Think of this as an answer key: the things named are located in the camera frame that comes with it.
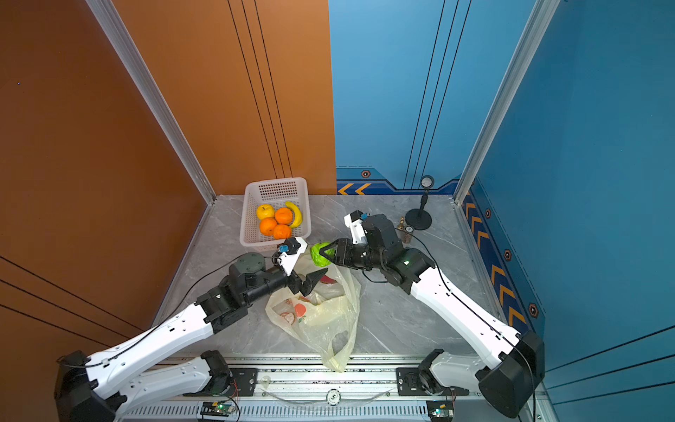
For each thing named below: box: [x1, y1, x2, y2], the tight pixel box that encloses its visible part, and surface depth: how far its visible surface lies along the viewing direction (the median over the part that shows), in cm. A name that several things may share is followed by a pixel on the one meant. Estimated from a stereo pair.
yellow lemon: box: [255, 203, 276, 220], surface depth 110 cm
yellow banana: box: [284, 201, 304, 229], surface depth 111 cm
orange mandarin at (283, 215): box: [274, 207, 293, 225], surface depth 110 cm
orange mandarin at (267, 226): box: [259, 217, 277, 237], surface depth 105 cm
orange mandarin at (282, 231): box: [273, 223, 292, 241], surface depth 102 cm
